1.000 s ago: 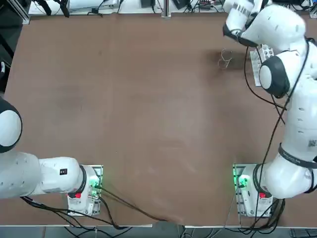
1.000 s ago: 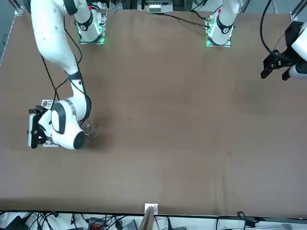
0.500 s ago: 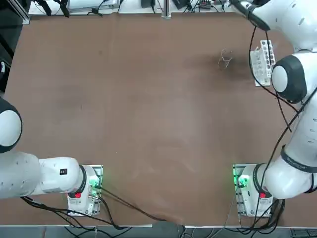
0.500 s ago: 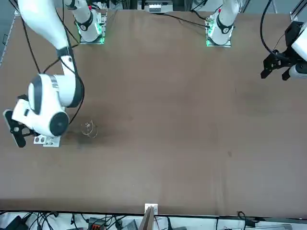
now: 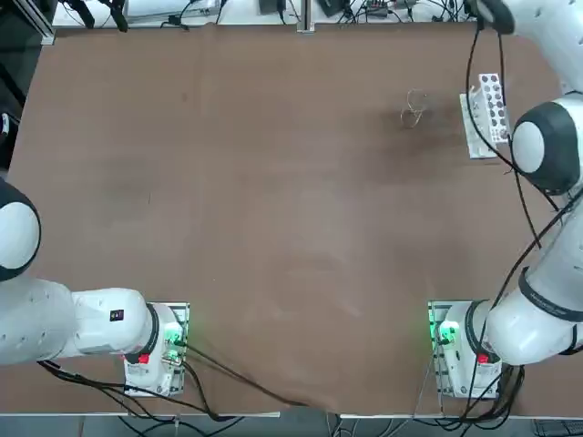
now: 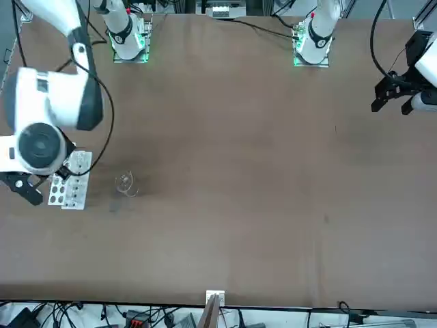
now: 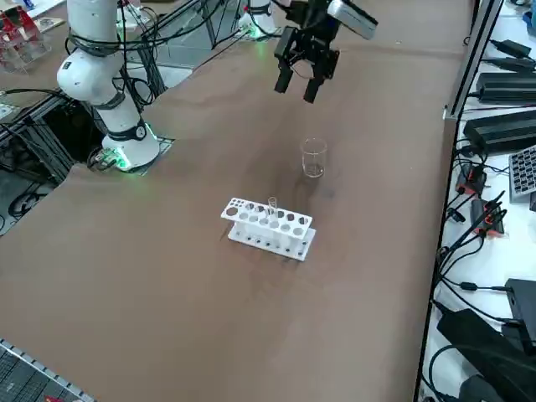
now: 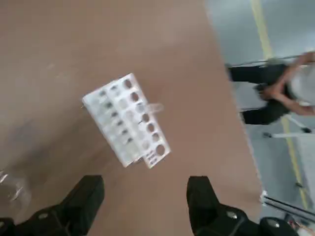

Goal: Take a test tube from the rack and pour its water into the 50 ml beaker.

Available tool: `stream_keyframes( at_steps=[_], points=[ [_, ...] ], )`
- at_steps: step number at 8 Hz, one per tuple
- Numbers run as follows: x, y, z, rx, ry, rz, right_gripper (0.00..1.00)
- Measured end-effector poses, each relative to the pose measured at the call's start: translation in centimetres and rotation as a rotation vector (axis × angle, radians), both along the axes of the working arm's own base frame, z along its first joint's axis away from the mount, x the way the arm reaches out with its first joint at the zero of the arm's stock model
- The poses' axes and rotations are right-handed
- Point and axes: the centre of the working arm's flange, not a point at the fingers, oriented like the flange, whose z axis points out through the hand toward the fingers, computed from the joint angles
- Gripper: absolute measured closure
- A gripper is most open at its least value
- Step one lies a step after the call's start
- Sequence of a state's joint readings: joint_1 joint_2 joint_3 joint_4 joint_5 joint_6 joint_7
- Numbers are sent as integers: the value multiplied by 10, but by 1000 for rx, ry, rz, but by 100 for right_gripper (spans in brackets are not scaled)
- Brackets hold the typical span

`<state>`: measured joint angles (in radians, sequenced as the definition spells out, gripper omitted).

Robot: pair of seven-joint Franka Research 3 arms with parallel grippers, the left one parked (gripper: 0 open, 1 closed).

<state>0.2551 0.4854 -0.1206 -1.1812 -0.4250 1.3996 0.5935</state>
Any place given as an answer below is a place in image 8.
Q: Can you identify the small clear glass beaker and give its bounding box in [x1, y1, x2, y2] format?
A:
[0, 169, 32, 213]

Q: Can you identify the seated person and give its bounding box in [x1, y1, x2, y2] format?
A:
[225, 51, 315, 125]

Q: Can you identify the clear glass test tube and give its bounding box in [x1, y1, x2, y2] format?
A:
[140, 103, 164, 116]

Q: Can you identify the white test tube rack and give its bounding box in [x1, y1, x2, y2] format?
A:
[82, 72, 171, 170]

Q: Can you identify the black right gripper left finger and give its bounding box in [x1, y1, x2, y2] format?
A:
[0, 175, 105, 236]

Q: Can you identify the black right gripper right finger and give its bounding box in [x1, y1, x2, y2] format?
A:
[186, 175, 300, 236]

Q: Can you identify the aluminium frame post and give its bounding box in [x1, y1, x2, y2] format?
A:
[259, 189, 315, 223]

